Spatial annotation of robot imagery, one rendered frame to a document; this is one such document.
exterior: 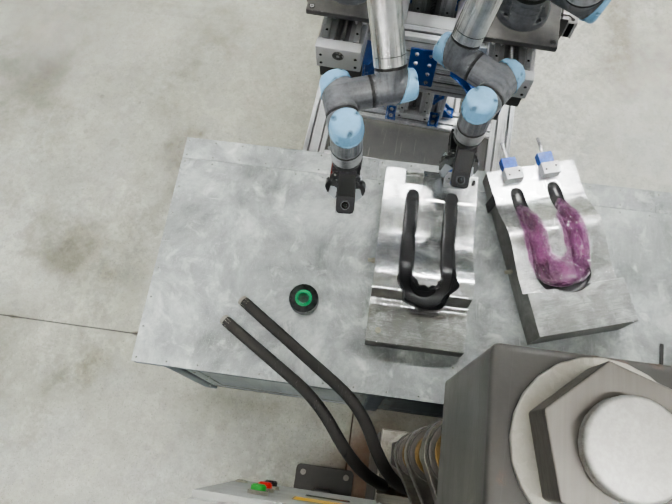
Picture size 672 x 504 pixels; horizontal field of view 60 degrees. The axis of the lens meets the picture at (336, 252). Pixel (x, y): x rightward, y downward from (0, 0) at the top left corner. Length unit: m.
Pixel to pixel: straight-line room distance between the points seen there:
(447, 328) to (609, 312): 0.41
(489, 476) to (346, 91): 1.06
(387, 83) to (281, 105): 1.56
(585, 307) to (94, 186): 2.13
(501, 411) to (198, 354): 1.33
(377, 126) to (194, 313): 1.26
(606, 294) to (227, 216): 1.07
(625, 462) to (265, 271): 1.40
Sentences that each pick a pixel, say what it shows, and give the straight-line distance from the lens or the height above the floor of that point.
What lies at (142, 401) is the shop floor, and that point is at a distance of 2.54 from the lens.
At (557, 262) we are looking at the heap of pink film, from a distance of 1.67.
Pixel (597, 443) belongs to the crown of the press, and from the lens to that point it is 0.36.
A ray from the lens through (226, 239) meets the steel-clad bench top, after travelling 1.74.
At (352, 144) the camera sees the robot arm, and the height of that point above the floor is 1.27.
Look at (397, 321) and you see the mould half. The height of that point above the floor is 0.86.
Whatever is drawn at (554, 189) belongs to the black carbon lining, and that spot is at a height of 0.85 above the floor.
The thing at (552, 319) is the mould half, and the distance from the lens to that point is 1.61.
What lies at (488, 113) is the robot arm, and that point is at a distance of 1.39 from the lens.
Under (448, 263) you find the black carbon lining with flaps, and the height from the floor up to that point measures 0.91.
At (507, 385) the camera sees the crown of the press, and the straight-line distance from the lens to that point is 0.40.
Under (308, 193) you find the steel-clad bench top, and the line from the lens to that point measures 1.76.
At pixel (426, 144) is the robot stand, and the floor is 0.21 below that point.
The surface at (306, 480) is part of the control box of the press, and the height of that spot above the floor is 0.01.
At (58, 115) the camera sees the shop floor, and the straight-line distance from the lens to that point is 3.15.
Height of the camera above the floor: 2.39
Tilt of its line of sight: 71 degrees down
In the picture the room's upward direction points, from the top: 3 degrees counter-clockwise
